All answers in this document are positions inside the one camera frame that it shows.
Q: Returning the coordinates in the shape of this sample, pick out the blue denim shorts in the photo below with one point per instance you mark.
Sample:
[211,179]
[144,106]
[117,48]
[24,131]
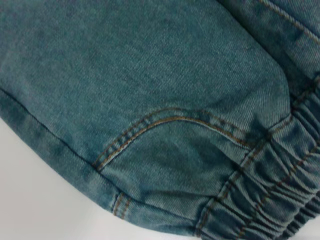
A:
[150,100]

